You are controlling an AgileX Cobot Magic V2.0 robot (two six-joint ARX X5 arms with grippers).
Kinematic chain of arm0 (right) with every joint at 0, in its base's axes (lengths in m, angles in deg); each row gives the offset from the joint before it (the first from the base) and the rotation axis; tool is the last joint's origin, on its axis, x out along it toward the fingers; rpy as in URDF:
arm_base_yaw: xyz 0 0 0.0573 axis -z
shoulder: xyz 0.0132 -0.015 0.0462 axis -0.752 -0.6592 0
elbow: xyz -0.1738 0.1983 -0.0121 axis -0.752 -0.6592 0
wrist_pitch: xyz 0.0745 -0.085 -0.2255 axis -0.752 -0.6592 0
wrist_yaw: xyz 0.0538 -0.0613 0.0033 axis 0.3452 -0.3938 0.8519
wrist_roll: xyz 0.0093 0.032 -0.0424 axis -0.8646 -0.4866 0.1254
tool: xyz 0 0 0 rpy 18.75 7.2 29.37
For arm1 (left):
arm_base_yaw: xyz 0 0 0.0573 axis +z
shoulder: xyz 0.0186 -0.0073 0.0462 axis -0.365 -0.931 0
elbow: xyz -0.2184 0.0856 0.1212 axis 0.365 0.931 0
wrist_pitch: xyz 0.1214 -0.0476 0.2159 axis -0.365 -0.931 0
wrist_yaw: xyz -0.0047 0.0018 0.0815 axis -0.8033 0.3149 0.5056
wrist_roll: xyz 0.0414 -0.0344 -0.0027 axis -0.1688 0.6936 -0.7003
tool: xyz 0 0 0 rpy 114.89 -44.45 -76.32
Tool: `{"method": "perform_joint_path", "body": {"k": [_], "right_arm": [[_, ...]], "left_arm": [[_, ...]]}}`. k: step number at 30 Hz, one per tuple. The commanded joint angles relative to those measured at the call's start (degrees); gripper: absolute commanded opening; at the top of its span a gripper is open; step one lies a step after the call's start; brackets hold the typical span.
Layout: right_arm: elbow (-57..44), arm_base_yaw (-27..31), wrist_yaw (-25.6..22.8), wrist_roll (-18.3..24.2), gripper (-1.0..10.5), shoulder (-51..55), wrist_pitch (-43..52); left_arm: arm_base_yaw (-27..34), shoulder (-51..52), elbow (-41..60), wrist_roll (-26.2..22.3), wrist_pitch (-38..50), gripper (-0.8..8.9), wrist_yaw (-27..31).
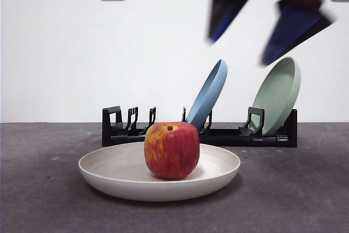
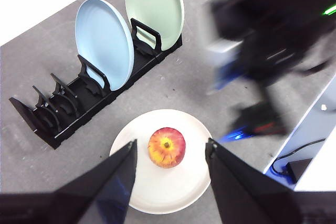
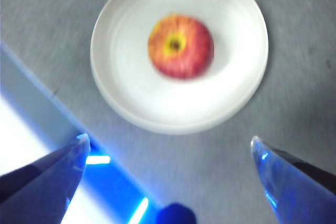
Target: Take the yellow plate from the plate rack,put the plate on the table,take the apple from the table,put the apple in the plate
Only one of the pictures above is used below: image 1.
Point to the red yellow apple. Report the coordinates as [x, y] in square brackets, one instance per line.
[171, 154]

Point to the pale yellow plate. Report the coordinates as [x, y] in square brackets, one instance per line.
[114, 173]

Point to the green plate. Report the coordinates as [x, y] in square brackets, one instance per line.
[275, 94]

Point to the blue plate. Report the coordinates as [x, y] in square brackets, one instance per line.
[207, 94]

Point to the black plate rack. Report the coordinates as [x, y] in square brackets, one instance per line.
[231, 137]

